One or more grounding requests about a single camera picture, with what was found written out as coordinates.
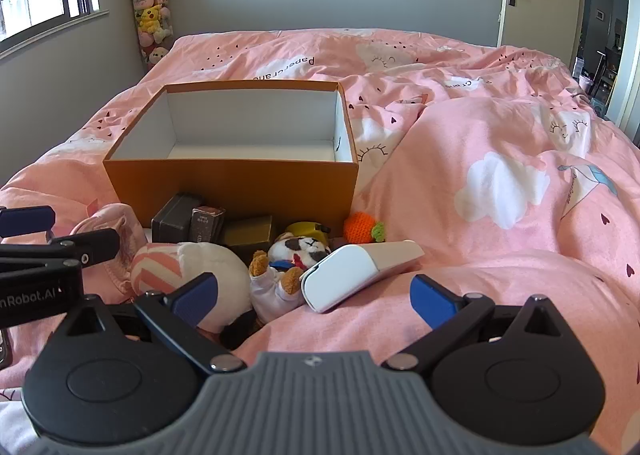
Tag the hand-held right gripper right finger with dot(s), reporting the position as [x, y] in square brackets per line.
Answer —
[430, 300]

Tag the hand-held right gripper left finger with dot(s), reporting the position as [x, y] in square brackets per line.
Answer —
[197, 295]

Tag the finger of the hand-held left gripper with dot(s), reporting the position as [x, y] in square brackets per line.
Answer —
[95, 242]
[25, 221]

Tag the pink pouch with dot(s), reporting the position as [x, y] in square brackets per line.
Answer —
[115, 220]

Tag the white plush with black beret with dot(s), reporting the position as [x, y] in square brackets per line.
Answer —
[215, 260]

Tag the brown card box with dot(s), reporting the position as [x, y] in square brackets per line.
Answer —
[207, 222]

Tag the dark grey box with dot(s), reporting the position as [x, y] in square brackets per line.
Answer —
[172, 220]

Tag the gold box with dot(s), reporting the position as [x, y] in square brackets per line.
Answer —
[247, 232]

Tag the white case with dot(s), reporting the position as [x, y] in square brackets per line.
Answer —
[340, 275]

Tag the orange crochet fruit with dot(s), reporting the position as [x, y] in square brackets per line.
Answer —
[357, 227]

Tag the calico cat plush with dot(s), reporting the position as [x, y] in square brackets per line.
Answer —
[295, 255]

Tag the orange cardboard box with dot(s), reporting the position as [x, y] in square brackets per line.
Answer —
[230, 190]

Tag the pink cloud print duvet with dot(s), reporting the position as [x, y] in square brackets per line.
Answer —
[450, 145]

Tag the clear tube of plush toys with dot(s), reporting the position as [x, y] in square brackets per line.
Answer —
[150, 10]

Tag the beige door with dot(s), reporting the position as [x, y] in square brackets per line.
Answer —
[550, 10]

